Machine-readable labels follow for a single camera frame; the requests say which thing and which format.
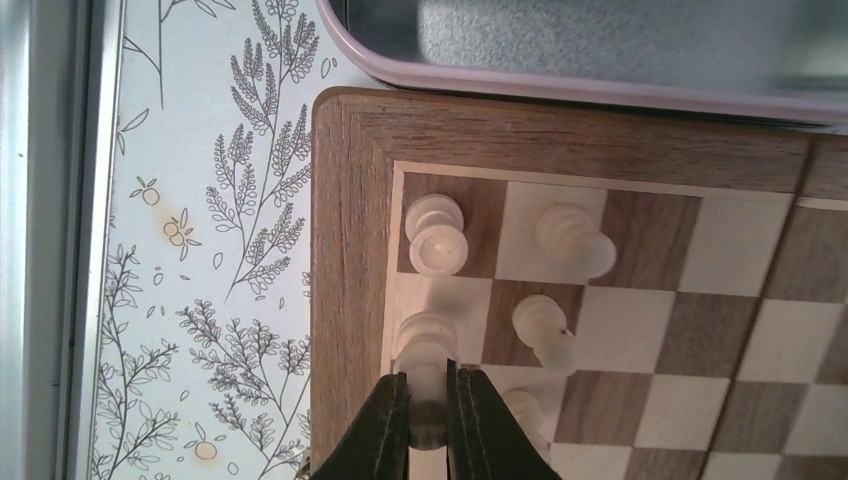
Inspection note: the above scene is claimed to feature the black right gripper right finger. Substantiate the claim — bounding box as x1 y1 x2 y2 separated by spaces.
446 360 559 480

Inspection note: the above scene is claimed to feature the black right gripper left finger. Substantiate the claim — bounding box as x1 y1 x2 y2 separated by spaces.
310 373 410 480

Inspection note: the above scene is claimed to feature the white chess piece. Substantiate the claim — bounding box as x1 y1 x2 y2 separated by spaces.
393 311 458 451

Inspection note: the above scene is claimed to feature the white pawn on board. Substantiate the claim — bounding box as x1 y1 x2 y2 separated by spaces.
512 294 579 377

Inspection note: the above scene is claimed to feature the white knight on board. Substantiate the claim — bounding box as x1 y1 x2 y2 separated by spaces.
535 203 617 279

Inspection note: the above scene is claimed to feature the wooden chess board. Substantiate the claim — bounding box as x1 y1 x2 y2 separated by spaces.
310 88 847 479

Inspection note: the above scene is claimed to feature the white rook on board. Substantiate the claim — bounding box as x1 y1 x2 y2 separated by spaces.
404 194 469 277

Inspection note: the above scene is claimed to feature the floral table mat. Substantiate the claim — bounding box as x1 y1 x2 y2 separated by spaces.
68 1 368 479

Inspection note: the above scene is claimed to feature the silver empty tin box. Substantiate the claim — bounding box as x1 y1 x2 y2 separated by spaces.
317 1 847 128

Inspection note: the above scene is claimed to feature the aluminium mounting rail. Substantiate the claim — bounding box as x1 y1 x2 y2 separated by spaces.
1 1 126 479

